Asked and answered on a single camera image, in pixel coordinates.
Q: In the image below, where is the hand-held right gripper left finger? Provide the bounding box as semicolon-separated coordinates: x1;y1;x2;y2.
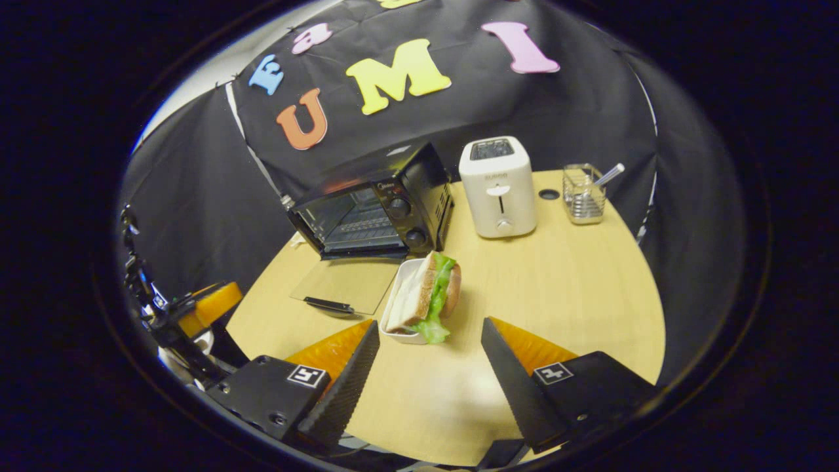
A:
206;319;381;454

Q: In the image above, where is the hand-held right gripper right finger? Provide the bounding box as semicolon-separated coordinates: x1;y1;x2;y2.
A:
480;317;657;454

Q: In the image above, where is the white rectangular dish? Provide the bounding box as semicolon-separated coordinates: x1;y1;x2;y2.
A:
379;258;428;346

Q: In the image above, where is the black electric oven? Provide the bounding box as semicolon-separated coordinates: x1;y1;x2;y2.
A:
286;142;456;317

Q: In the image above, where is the lettuce sandwich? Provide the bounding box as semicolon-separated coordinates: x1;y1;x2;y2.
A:
385;251;463;345

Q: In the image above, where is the small black pad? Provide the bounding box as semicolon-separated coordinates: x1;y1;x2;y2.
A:
475;439;529;470

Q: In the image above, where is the white toaster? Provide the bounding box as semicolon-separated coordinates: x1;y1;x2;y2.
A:
458;136;539;239

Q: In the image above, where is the clear utensil holder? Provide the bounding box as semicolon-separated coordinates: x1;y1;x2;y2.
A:
562;163;608;226

